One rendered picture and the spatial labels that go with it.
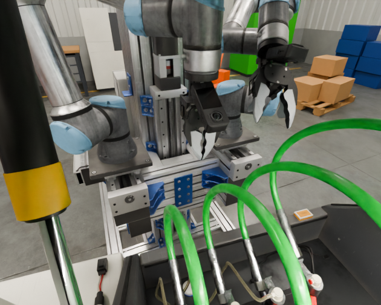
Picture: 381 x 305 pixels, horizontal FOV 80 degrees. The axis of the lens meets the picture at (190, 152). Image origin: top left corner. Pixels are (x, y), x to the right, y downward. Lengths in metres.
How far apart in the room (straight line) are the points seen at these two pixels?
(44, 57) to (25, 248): 1.73
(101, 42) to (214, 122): 4.93
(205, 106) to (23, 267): 1.88
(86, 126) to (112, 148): 0.17
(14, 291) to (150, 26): 0.65
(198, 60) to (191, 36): 0.04
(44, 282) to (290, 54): 0.74
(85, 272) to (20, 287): 0.14
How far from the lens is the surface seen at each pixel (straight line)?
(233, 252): 0.77
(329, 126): 0.38
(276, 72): 0.59
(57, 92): 0.72
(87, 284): 0.66
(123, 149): 0.86
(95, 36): 5.27
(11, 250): 2.27
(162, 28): 0.48
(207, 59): 0.46
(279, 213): 0.53
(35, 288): 0.70
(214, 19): 0.45
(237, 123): 1.01
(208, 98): 0.46
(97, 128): 0.75
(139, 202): 0.85
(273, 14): 0.68
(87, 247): 2.01
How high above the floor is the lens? 1.52
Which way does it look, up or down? 32 degrees down
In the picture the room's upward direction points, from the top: straight up
